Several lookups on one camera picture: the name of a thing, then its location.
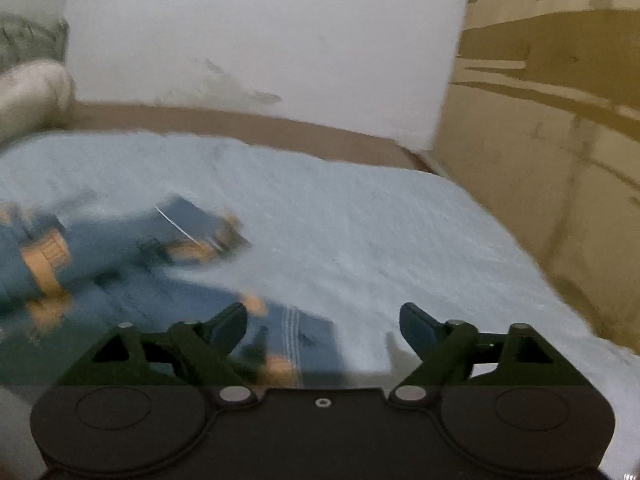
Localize cream rolled quilt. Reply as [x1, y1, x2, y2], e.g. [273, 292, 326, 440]
[0, 59, 77, 147]

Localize light blue deer print blanket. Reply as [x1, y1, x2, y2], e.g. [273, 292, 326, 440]
[0, 130, 637, 413]

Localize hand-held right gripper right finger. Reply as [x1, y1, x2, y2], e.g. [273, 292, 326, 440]
[398, 302, 582, 389]

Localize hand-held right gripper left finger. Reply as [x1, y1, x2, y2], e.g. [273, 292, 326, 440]
[64, 302, 252, 389]

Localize wooden board panel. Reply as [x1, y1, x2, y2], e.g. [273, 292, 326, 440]
[432, 0, 640, 352]

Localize brown mattress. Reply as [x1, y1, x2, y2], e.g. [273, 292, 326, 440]
[74, 102, 437, 174]

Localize blue pants with orange print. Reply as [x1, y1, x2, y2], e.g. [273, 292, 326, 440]
[0, 194, 337, 389]

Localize metal bed headboard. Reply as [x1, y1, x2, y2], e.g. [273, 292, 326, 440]
[0, 12, 69, 70]

